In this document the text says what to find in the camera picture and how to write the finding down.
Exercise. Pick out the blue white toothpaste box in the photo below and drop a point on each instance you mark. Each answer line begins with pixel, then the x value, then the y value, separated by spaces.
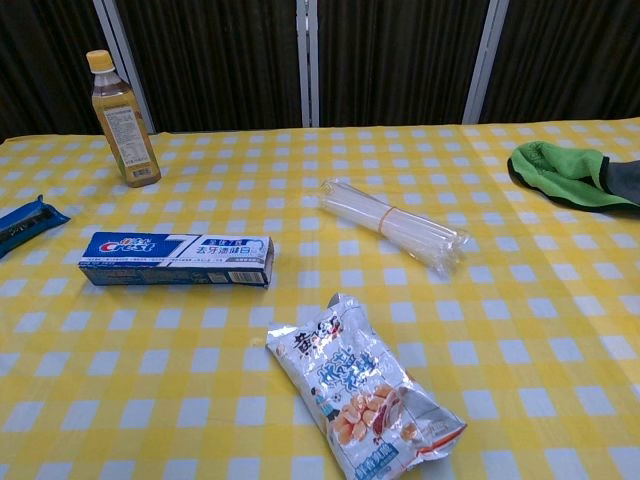
pixel 175 260

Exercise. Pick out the clear bundle of straws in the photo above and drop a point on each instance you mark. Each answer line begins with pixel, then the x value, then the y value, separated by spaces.
pixel 390 222

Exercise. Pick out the silver snack bag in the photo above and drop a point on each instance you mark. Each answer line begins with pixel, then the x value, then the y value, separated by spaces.
pixel 350 385

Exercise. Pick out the yellow checked tablecloth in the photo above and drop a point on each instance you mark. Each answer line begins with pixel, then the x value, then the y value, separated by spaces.
pixel 500 350

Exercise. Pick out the yellow-capped tea bottle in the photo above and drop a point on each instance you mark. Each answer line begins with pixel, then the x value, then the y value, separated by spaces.
pixel 131 135

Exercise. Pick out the green and grey cloth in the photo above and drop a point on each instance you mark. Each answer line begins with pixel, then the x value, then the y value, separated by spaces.
pixel 560 172

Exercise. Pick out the blue cookie package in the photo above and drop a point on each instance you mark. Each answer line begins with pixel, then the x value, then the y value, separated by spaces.
pixel 25 222

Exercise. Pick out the white partition frame post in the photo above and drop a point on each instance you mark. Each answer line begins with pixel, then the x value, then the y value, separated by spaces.
pixel 125 60
pixel 307 60
pixel 486 60

